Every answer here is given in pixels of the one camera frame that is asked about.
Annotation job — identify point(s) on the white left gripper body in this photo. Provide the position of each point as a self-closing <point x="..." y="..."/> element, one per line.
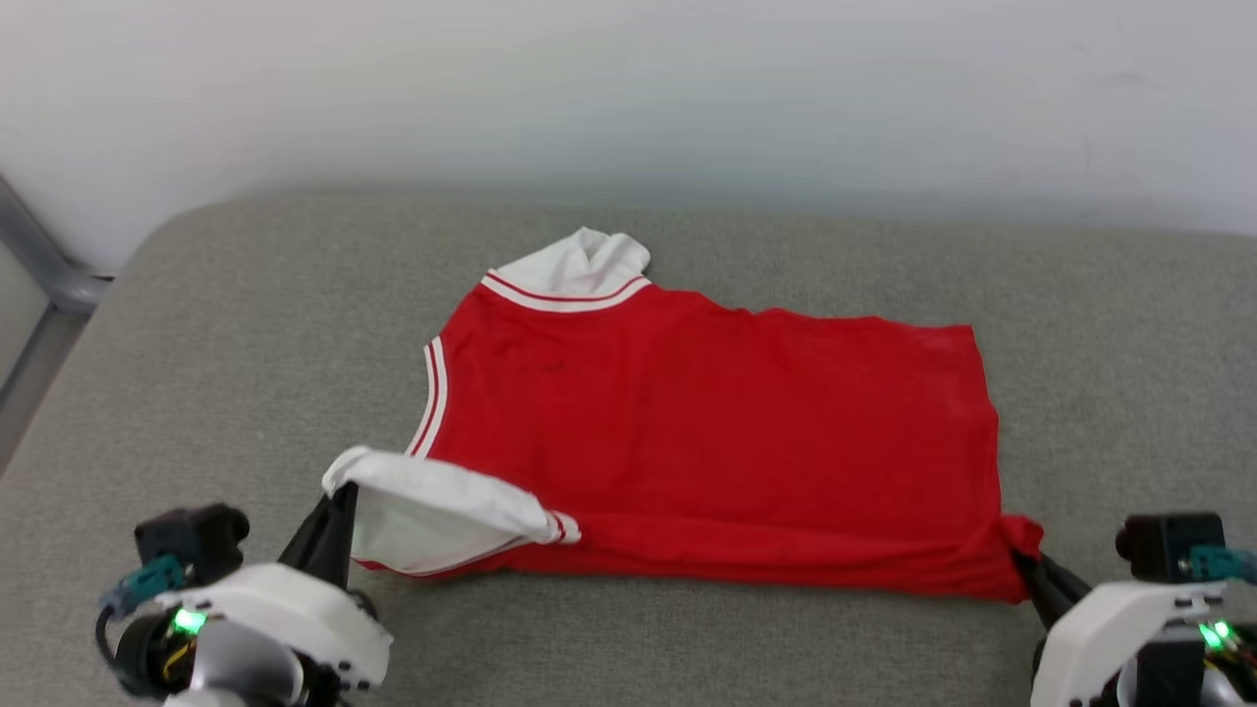
<point x="285" y="614"/>

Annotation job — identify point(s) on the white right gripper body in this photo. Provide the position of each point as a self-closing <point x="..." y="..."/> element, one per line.
<point x="1110" y="638"/>

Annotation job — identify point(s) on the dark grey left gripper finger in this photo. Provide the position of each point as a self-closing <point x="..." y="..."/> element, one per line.
<point x="345" y="535"/>
<point x="306" y="550"/>

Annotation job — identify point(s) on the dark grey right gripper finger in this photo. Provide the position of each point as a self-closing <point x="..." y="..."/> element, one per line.
<point x="1033" y="589"/>
<point x="1065" y="581"/>

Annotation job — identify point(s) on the red white sleeveless jersey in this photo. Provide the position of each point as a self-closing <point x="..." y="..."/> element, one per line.
<point x="707" y="432"/>

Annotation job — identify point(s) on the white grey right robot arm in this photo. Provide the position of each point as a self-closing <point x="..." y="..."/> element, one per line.
<point x="1188" y="668"/>

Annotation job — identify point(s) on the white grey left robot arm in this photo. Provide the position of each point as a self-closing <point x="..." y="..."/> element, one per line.
<point x="226" y="668"/>

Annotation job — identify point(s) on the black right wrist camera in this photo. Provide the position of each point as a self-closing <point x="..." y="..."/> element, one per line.
<point x="1169" y="545"/>

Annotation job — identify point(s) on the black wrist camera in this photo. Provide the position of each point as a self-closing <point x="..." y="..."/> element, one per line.
<point x="1169" y="545"/>
<point x="191" y="540"/>

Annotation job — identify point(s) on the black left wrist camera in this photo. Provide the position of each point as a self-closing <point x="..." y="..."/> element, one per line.
<point x="191" y="540"/>

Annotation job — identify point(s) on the grey metal frame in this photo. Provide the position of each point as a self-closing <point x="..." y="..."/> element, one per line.
<point x="44" y="265"/>

